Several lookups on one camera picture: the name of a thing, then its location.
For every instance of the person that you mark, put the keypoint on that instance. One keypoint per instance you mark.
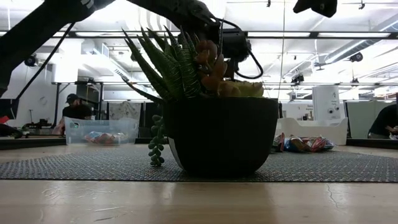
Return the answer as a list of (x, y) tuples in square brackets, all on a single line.
[(76, 110), (385, 121)]

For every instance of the black curved object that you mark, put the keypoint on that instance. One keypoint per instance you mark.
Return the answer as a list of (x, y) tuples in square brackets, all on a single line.
[(9, 131)]

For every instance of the black ceiling-mounted camera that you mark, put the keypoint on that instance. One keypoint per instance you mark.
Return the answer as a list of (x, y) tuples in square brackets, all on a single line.
[(297, 77), (31, 59), (356, 57)]

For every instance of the white cabinet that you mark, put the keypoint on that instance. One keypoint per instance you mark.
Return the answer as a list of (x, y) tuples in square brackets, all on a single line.
[(326, 102)]

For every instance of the white plastic bin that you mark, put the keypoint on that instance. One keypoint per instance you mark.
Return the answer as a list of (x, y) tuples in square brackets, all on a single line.
[(326, 133)]

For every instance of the black aluminium support frame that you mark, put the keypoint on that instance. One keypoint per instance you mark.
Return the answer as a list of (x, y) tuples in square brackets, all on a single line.
[(373, 143), (31, 143)]

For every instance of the red and white granola bar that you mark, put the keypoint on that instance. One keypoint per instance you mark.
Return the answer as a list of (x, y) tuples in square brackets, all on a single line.
[(276, 143)]

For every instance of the grey printed sheet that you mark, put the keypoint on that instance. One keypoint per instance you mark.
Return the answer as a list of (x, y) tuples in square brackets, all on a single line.
[(124, 110)]

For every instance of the black metal rack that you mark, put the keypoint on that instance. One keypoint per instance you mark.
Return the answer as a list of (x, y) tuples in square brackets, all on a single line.
[(57, 99)]

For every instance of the red flat object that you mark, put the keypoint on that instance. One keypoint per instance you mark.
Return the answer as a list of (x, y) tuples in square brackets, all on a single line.
[(3, 119)]

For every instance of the grey woven placemat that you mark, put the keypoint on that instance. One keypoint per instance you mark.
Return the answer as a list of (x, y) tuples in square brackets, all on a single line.
[(93, 168)]

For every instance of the potted artificial succulent plant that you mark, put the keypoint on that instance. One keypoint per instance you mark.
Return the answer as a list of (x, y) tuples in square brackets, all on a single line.
[(220, 137)]

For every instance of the black ceiling light rail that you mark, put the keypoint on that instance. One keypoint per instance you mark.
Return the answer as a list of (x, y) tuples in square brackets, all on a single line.
[(314, 34)]

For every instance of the black monitor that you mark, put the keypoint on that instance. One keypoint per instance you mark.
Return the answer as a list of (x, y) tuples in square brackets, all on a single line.
[(9, 109)]

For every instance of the red and brown granola bar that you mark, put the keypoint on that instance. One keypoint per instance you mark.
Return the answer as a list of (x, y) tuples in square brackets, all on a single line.
[(311, 143)]

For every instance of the clear plastic bin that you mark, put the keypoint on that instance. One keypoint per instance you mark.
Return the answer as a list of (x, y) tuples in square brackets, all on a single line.
[(76, 127)]

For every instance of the black aluminium crossbar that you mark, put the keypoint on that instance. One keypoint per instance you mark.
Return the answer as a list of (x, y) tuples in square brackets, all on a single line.
[(143, 140)]

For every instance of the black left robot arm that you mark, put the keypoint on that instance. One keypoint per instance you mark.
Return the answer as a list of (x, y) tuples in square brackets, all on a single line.
[(31, 31)]

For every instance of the grey-green partition panel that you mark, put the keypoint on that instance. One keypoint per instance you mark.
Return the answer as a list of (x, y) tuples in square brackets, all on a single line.
[(360, 121)]

